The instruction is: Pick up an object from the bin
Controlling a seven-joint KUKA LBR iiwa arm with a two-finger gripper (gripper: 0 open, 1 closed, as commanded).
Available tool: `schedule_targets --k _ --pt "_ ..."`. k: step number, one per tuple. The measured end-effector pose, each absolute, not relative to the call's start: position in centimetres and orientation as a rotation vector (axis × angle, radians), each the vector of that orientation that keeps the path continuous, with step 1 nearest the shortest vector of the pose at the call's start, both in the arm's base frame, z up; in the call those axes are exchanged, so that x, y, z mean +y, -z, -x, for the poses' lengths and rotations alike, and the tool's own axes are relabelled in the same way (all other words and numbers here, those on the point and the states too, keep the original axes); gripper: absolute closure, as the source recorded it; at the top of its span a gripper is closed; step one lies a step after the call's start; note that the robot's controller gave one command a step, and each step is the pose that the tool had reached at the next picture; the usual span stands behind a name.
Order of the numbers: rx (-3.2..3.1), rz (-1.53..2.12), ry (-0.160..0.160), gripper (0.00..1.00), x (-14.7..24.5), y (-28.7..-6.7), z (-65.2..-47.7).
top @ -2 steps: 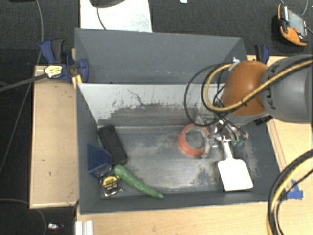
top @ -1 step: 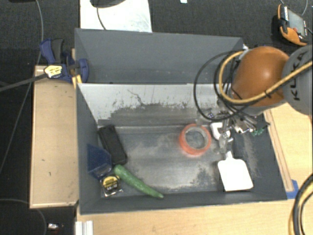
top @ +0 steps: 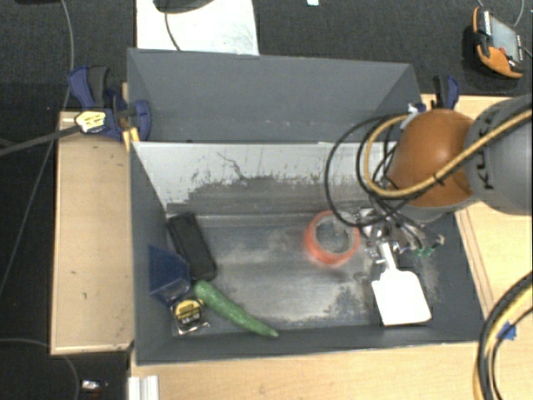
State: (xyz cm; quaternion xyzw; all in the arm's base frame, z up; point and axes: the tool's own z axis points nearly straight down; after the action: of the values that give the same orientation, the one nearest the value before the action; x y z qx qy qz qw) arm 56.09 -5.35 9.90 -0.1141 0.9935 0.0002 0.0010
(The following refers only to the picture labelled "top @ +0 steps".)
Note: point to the green toy cucumber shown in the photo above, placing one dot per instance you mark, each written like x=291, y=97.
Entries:
x=233, y=308

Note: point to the black phone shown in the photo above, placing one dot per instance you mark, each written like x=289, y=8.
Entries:
x=192, y=246

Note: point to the grey metal bin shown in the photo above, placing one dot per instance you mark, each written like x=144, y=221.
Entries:
x=266, y=98

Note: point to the pale wood board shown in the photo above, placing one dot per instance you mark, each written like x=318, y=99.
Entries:
x=93, y=240

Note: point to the blue clear plastic box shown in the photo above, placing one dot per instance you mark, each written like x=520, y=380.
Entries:
x=166, y=271

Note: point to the white spatula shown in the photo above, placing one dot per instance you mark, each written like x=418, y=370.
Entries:
x=401, y=298

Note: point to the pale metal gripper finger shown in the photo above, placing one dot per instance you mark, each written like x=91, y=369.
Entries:
x=370, y=252
x=377, y=270

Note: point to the yellow and black tape measure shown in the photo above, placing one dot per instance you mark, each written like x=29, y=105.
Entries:
x=188, y=311

